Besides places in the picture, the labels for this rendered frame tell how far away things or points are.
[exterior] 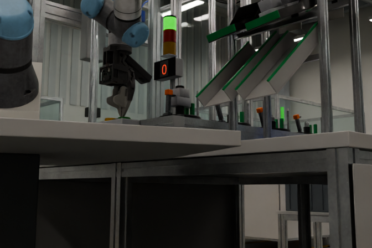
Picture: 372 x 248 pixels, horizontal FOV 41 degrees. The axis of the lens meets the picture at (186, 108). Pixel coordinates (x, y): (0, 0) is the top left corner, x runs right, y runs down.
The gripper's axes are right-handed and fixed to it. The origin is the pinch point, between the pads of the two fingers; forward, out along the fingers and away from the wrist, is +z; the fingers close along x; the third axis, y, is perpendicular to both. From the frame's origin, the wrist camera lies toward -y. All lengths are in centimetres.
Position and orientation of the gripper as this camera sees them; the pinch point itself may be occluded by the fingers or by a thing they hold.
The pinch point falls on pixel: (124, 113)
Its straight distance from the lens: 154.4
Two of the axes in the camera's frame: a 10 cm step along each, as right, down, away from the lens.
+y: -7.3, -1.2, -6.7
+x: 6.8, -1.1, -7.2
